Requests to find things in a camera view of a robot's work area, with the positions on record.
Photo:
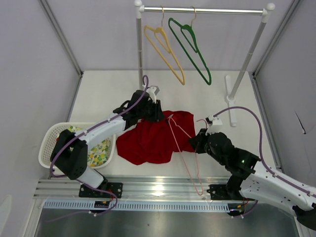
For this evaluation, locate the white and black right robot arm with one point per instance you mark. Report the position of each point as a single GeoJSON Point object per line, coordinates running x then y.
{"type": "Point", "coordinates": [251, 178]}

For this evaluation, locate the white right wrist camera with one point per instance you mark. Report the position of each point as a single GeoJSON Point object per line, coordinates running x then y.
{"type": "Point", "coordinates": [214, 124]}

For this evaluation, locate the pink wire hanger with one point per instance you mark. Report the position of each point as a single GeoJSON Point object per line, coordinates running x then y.
{"type": "Point", "coordinates": [182, 158]}

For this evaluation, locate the red skirt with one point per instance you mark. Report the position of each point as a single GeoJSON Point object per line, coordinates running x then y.
{"type": "Point", "coordinates": [155, 142]}

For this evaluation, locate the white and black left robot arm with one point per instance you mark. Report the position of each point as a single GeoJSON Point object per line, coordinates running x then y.
{"type": "Point", "coordinates": [70, 153]}

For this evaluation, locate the yellow hanger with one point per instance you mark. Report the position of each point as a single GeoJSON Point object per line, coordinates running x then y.
{"type": "Point", "coordinates": [157, 37]}

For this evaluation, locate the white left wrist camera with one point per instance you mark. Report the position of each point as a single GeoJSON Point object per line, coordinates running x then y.
{"type": "Point", "coordinates": [152, 91]}

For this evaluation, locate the white metal clothes rack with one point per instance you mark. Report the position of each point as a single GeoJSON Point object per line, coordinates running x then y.
{"type": "Point", "coordinates": [231, 90]}

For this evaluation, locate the white slotted cable duct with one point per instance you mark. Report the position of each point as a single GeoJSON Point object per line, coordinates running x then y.
{"type": "Point", "coordinates": [89, 205]}

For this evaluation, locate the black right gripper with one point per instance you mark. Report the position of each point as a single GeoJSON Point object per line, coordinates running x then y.
{"type": "Point", "coordinates": [197, 141]}

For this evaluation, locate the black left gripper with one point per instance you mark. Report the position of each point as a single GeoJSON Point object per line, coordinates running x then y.
{"type": "Point", "coordinates": [158, 115]}

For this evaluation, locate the green hanger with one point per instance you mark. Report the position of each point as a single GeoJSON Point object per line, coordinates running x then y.
{"type": "Point", "coordinates": [190, 37]}

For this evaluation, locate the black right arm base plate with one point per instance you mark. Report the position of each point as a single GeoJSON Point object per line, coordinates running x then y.
{"type": "Point", "coordinates": [218, 192]}

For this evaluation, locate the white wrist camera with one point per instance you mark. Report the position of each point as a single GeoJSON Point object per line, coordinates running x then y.
{"type": "Point", "coordinates": [152, 91]}
{"type": "Point", "coordinates": [214, 124]}

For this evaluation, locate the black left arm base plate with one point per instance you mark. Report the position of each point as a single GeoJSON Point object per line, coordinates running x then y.
{"type": "Point", "coordinates": [115, 188]}

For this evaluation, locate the lemon print cloth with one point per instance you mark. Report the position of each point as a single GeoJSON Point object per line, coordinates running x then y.
{"type": "Point", "coordinates": [98, 155]}

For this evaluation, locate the white plastic laundry basket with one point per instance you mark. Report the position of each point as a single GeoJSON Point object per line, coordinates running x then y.
{"type": "Point", "coordinates": [48, 145]}

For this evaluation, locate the aluminium mounting rail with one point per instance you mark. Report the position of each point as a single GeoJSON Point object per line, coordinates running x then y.
{"type": "Point", "coordinates": [134, 188]}

